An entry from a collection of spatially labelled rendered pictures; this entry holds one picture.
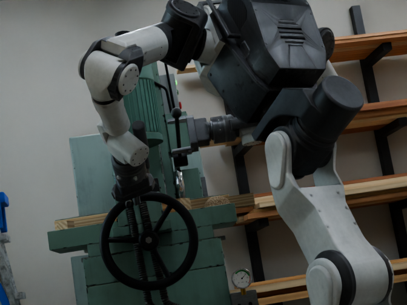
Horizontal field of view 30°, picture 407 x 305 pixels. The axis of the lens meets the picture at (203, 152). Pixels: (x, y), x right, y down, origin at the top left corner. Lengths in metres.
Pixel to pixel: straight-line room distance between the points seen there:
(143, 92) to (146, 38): 0.74
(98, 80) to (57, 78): 3.29
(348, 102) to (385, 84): 3.65
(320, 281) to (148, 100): 1.08
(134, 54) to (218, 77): 0.31
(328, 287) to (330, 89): 0.46
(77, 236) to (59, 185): 2.49
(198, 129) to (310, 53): 0.61
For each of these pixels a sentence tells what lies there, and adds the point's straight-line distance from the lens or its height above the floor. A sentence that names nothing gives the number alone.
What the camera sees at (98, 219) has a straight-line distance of 2.59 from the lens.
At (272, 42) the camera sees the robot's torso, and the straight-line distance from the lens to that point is 1.92.
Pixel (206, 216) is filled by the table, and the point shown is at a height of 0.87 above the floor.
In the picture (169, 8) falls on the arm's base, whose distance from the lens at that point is 1.97.
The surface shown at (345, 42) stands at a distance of 4.87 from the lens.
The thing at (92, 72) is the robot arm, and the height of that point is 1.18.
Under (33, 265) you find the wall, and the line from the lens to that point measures 4.87.
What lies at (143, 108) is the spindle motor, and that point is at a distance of 2.57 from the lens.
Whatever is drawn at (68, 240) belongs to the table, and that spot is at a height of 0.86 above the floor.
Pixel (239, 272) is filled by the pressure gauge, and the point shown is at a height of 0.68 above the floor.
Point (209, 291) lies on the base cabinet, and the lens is 2.41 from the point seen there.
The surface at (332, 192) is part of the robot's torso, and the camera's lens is 1.90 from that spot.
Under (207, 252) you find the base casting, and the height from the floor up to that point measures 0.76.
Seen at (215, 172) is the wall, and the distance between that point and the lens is 4.99.
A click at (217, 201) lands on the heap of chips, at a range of 2.45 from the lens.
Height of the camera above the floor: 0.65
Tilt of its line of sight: 10 degrees up
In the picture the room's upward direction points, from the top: 9 degrees counter-clockwise
